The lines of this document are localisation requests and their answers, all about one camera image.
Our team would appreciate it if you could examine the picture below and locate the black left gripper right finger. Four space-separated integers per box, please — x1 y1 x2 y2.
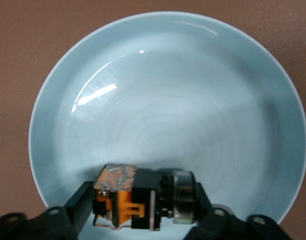
184 182 292 240

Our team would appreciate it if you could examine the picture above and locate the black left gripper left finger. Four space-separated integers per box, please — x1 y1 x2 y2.
0 180 95 240

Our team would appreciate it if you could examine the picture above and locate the light blue round plate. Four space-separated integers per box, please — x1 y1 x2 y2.
28 9 306 240

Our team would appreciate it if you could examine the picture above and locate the orange push-button switch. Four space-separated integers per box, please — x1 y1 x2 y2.
92 163 201 232

